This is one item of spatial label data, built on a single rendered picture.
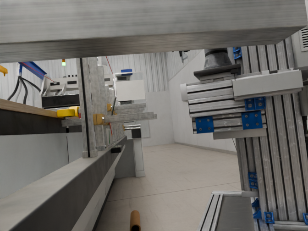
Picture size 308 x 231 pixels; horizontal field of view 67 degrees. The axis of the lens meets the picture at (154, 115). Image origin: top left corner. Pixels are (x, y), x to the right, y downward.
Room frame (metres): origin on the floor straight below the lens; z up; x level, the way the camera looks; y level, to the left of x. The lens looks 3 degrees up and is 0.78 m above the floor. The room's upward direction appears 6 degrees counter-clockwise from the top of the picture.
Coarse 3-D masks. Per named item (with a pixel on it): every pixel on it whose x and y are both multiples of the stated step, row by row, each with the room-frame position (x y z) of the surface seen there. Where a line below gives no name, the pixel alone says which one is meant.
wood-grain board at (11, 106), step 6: (0, 102) 0.63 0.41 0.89; (6, 102) 0.66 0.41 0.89; (12, 102) 0.69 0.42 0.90; (0, 108) 0.63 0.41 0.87; (6, 108) 0.65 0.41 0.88; (12, 108) 0.69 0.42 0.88; (18, 108) 0.72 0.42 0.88; (24, 108) 0.76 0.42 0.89; (30, 108) 0.81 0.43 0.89; (36, 108) 0.86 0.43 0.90; (36, 114) 0.86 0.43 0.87; (42, 114) 0.91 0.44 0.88; (48, 114) 0.98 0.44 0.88; (54, 114) 1.05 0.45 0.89
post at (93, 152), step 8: (80, 64) 0.79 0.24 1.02; (80, 72) 0.80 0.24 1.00; (88, 72) 0.83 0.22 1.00; (80, 80) 0.80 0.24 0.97; (88, 80) 0.81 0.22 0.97; (80, 88) 0.80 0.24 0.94; (88, 88) 0.80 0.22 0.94; (80, 96) 0.80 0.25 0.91; (88, 96) 0.80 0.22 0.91; (80, 104) 0.80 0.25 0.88; (88, 104) 0.80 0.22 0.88; (88, 112) 0.80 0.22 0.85; (88, 120) 0.80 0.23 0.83; (88, 128) 0.80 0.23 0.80; (88, 136) 0.80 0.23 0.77; (88, 144) 0.79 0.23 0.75; (88, 152) 0.79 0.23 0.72; (96, 152) 0.82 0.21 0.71
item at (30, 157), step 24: (0, 120) 0.63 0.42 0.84; (24, 120) 0.77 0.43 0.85; (48, 120) 0.99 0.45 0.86; (0, 144) 0.63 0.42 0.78; (24, 144) 0.76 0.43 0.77; (48, 144) 0.97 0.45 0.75; (72, 144) 1.35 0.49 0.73; (0, 168) 0.62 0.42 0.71; (24, 168) 0.75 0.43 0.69; (48, 168) 0.95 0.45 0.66; (0, 192) 0.61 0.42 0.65; (96, 216) 1.89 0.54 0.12
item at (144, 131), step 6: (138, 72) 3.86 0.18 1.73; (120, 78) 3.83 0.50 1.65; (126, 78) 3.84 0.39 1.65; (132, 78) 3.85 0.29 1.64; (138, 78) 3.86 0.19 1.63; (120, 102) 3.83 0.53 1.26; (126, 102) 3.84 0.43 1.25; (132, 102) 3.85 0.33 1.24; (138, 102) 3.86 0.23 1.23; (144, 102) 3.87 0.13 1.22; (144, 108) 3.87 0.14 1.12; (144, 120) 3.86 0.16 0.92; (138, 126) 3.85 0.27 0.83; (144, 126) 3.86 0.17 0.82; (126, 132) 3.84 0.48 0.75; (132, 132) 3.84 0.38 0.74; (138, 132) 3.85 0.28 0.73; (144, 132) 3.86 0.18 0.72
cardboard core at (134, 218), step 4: (132, 212) 2.04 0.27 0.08; (136, 212) 2.03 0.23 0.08; (132, 216) 1.94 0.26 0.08; (136, 216) 1.93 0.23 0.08; (132, 220) 1.86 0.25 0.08; (136, 220) 1.84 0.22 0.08; (132, 224) 1.78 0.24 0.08; (136, 224) 1.78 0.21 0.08; (132, 228) 1.85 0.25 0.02; (136, 228) 1.87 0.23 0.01; (140, 228) 1.78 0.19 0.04
